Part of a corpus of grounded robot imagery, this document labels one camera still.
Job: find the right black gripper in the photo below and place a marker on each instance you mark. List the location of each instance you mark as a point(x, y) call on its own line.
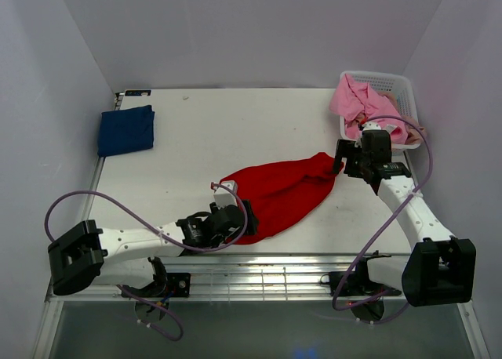
point(344, 155)

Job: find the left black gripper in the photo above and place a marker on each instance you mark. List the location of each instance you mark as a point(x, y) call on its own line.
point(249, 216)

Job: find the red t-shirt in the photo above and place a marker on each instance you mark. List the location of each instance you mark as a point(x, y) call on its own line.
point(282, 193)

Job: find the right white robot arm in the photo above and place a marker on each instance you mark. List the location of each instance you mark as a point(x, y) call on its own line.
point(440, 268)

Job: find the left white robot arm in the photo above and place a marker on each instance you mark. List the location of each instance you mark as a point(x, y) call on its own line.
point(89, 255)

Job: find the pink t-shirt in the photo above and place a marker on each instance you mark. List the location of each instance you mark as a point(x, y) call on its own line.
point(356, 101)

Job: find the beige garment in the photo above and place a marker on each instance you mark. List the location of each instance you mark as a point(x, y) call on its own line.
point(413, 128)

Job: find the white plastic laundry basket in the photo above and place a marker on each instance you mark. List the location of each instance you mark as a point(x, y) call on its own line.
point(401, 89)

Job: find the folded blue t-shirt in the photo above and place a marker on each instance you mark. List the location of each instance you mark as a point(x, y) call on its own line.
point(126, 131)

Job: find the small blue label sticker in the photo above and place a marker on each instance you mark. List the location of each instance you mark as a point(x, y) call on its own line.
point(138, 92)

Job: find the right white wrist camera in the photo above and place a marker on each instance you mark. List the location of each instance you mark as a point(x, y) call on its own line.
point(372, 125)

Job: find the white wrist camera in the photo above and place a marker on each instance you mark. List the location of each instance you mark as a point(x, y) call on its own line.
point(224, 197)
point(372, 125)

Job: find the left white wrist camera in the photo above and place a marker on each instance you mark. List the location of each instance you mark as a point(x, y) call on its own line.
point(224, 197)

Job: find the aluminium table frame rail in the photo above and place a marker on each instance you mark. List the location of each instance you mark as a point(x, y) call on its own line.
point(224, 278)

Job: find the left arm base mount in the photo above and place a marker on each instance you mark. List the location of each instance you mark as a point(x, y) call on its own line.
point(168, 282)

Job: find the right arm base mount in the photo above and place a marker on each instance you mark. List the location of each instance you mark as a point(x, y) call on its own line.
point(359, 284)

